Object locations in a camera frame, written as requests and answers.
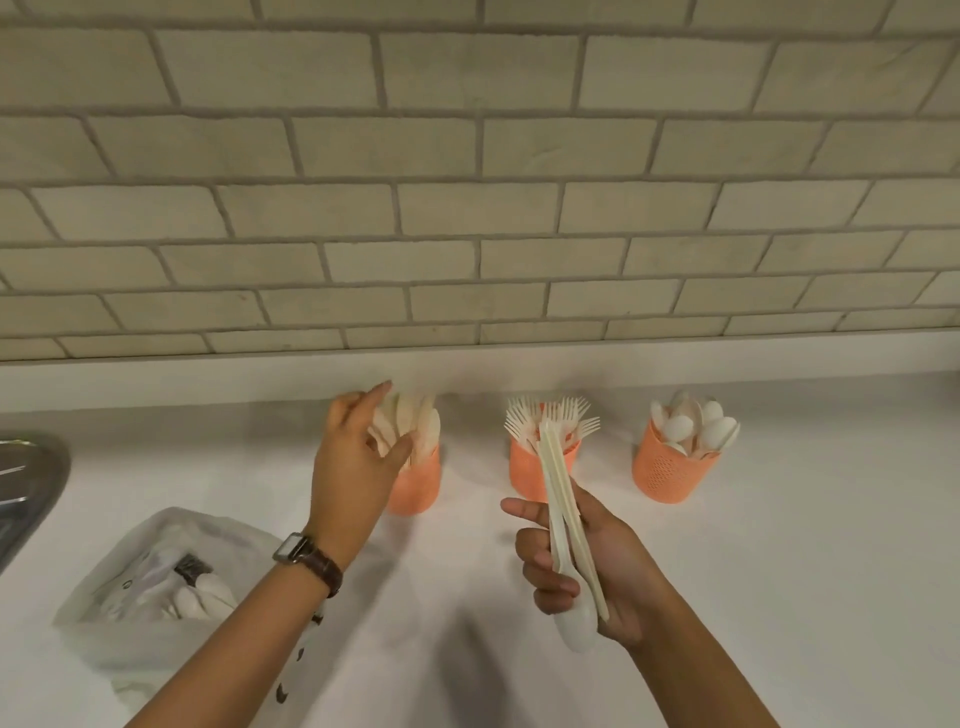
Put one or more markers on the translucent black print plastic bag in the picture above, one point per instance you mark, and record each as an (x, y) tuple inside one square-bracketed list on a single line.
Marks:
[(112, 637)]

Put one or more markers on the stainless steel sink drainboard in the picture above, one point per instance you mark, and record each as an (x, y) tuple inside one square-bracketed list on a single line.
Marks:
[(30, 480)]

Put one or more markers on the person's right hand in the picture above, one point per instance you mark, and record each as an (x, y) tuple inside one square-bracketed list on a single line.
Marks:
[(615, 570)]

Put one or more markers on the person's left forearm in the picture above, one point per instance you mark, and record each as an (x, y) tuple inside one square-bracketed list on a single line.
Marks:
[(232, 652)]

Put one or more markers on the bunch of mixed plastic cutlery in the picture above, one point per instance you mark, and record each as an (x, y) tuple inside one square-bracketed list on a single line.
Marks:
[(555, 472)]

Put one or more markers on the person's left hand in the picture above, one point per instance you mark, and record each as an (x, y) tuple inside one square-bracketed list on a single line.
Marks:
[(345, 487)]

